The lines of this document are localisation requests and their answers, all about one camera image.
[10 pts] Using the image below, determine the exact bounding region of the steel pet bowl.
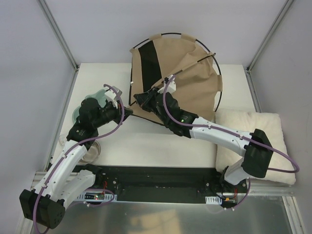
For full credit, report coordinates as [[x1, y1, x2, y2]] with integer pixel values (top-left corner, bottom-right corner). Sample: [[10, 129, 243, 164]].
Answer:
[[79, 140, 101, 164]]

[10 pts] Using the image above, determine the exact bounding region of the white fluffy cushion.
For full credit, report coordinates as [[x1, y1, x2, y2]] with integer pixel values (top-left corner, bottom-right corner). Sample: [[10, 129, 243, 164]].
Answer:
[[214, 108, 297, 186]]

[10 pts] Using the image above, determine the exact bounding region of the clear plastic cup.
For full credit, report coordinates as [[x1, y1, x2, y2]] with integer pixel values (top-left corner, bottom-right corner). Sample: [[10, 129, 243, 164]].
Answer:
[[58, 134, 67, 148]]

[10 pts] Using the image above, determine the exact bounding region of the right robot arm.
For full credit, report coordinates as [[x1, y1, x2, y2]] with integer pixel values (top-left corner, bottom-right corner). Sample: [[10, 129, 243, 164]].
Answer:
[[134, 88, 273, 192]]

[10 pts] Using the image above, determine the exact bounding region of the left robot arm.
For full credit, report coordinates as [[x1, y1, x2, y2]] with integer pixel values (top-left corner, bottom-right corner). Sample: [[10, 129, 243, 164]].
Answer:
[[19, 97, 133, 230]]

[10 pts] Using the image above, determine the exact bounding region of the green double pet bowl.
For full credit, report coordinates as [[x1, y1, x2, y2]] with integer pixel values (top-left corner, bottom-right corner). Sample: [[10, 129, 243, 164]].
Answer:
[[72, 89, 106, 123]]

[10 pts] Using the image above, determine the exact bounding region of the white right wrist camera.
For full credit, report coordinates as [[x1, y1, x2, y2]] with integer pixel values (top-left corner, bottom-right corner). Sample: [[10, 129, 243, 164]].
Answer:
[[158, 75, 176, 94]]

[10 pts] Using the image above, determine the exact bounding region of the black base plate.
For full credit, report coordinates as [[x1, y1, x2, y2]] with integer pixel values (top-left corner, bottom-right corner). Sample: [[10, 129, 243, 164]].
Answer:
[[73, 164, 248, 204]]

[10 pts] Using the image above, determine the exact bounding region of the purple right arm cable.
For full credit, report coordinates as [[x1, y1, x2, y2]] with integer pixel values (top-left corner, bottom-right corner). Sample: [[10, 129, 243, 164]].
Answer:
[[162, 75, 300, 212]]

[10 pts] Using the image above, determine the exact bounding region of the beige fabric pet tent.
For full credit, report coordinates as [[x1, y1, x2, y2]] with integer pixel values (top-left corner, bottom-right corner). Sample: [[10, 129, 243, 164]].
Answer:
[[128, 34, 224, 127]]

